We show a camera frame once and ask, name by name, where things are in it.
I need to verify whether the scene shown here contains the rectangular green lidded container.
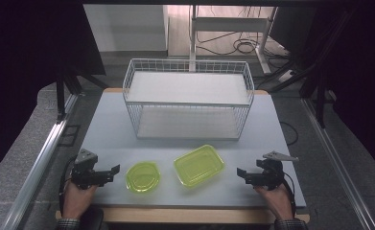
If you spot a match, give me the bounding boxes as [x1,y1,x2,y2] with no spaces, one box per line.
[173,144,225,188]

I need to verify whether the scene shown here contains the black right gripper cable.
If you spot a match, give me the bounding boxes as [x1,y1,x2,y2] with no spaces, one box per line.
[282,172,297,214]

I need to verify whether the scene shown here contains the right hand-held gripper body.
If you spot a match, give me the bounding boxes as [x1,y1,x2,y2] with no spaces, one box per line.
[245,150,300,192]

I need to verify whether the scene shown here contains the black looped floor cable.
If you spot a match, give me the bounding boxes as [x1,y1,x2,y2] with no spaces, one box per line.
[279,120,300,147]

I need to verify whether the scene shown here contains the black curtain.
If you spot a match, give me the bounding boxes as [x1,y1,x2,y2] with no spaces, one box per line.
[330,0,375,181]
[0,0,106,186]

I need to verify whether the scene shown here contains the person's right hand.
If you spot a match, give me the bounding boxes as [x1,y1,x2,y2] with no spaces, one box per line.
[254,183,294,222]

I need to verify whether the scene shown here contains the white wire storage rack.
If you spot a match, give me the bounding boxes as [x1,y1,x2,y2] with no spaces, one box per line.
[122,57,256,142]

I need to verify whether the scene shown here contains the aluminium rail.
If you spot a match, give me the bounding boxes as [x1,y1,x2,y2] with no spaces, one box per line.
[300,97,375,230]
[1,94,80,230]

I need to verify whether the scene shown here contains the black metal stand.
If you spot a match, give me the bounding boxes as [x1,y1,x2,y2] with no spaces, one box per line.
[267,9,361,129]
[55,68,110,125]

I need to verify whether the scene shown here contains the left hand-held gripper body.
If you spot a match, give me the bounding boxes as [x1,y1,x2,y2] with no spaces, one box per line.
[70,148,113,190]

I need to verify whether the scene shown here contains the tangled black floor cables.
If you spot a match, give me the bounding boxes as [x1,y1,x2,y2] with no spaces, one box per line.
[196,30,293,58]

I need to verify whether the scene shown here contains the white metal desk frame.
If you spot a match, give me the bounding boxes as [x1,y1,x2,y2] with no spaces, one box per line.
[189,4,279,75]

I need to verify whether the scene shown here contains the white power strip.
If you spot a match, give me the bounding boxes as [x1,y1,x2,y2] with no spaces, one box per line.
[278,69,295,83]

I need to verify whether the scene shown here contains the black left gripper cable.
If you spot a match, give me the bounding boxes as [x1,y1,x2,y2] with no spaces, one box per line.
[59,155,79,214]

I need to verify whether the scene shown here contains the white cabinet panel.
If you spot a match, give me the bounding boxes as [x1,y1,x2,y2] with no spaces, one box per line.
[82,4,170,54]

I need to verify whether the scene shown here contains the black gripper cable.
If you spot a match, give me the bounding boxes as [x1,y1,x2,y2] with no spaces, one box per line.
[59,155,79,214]
[282,172,297,214]

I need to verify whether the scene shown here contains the round green lidded container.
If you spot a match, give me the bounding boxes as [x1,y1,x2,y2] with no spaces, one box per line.
[124,161,161,194]

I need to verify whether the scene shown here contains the person's left hand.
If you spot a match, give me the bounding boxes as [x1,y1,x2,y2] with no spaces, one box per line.
[61,181,99,221]

